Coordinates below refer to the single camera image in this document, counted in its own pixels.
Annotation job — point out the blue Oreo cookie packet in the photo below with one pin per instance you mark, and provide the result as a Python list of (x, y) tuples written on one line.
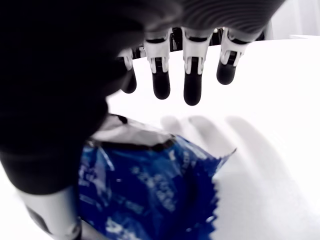
[(150, 187)]

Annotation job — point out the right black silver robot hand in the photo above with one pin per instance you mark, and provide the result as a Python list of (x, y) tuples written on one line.
[(50, 75)]

